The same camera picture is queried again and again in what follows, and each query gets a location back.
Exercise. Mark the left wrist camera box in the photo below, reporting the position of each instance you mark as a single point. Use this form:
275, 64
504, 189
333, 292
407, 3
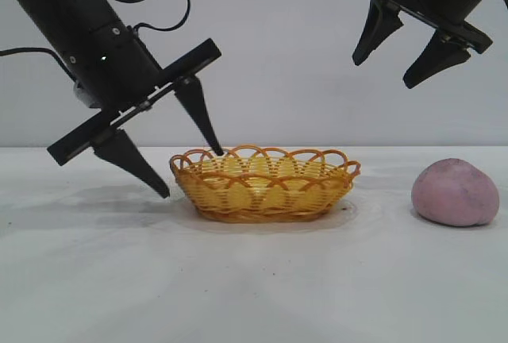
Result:
84, 97

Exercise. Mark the yellow woven wicker basket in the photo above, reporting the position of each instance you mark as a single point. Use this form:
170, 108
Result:
258, 200

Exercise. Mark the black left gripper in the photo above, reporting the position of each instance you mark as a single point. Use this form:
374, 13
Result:
119, 65

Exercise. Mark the pink purple sweet potato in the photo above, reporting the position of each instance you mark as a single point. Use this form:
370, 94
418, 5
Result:
456, 194

